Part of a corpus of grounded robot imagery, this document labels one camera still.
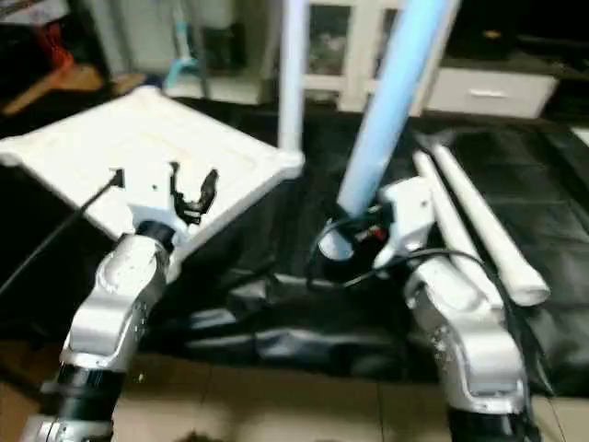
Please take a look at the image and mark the white plastic table top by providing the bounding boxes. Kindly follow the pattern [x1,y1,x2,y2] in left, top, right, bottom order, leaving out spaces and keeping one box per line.
[0,86,306,277]

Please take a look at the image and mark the white plastic table leg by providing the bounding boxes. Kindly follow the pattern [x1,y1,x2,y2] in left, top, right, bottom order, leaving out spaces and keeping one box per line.
[410,150,505,307]
[318,0,459,262]
[278,0,310,157]
[430,138,552,308]

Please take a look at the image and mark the black mat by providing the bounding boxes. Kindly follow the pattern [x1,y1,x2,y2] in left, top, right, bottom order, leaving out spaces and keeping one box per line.
[0,92,589,399]

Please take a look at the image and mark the teal and white pole tool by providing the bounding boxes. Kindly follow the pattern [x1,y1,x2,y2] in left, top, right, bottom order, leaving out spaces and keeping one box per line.
[164,26,201,90]

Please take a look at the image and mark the white glass-door cabinet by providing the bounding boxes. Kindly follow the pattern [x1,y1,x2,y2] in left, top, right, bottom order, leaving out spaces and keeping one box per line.
[267,0,435,113]

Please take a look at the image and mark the white drawer unit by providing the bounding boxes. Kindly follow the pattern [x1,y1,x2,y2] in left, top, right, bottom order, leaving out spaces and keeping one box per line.
[423,66,561,120]

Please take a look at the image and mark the red cables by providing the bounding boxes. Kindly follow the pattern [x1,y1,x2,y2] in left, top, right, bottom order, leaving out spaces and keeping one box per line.
[35,20,76,73]

